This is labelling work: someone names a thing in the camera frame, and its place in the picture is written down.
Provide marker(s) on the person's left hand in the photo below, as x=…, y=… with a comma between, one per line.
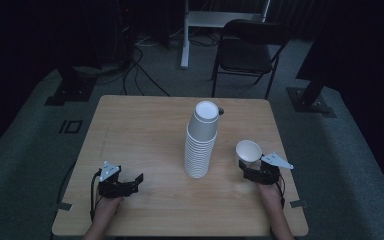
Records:
x=110, y=208

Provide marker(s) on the black stand base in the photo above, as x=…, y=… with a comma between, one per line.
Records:
x=71, y=90
x=310, y=100

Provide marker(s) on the single white paper cup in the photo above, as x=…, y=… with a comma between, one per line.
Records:
x=248, y=151

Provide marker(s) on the stack of white paper cups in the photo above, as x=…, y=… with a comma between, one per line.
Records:
x=201, y=143

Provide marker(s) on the person's right hand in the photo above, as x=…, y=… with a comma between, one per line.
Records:
x=270, y=195

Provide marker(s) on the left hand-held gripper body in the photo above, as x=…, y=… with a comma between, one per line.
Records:
x=116, y=188

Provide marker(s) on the black folding chair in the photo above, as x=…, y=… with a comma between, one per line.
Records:
x=245, y=53

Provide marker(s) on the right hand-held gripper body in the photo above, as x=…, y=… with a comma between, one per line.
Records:
x=263, y=175

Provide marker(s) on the grey tape piece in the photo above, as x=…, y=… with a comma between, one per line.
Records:
x=65, y=206
x=298, y=203

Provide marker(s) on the white metal stand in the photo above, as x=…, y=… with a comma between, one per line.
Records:
x=193, y=20

